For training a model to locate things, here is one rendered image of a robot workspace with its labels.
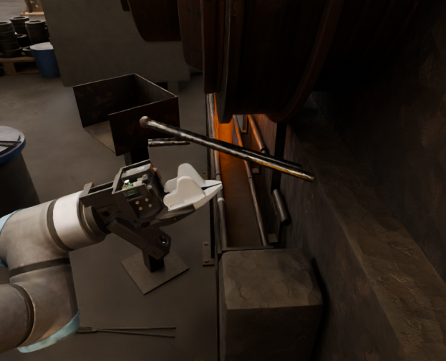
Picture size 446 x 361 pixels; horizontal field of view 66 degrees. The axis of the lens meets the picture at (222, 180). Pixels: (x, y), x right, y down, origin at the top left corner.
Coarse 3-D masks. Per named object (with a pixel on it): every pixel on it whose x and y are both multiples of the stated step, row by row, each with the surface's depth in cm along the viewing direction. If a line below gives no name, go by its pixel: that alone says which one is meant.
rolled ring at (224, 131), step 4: (216, 112) 91; (216, 116) 91; (216, 120) 91; (232, 120) 77; (216, 124) 90; (220, 124) 77; (224, 124) 77; (228, 124) 77; (232, 124) 77; (216, 128) 90; (220, 128) 77; (224, 128) 77; (228, 128) 78; (232, 128) 78; (220, 132) 78; (224, 132) 78; (228, 132) 78; (232, 132) 79; (220, 136) 79; (224, 136) 79; (228, 136) 79; (224, 140) 80; (228, 140) 80
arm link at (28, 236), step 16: (32, 208) 56; (48, 208) 54; (0, 224) 55; (16, 224) 54; (32, 224) 54; (48, 224) 53; (0, 240) 54; (16, 240) 54; (32, 240) 54; (48, 240) 53; (0, 256) 55; (16, 256) 53; (32, 256) 53; (48, 256) 54; (64, 256) 57
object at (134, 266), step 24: (96, 96) 108; (120, 96) 113; (144, 96) 113; (168, 96) 100; (96, 120) 112; (120, 120) 89; (168, 120) 98; (120, 144) 92; (144, 144) 97; (144, 264) 139; (168, 264) 139; (144, 288) 129
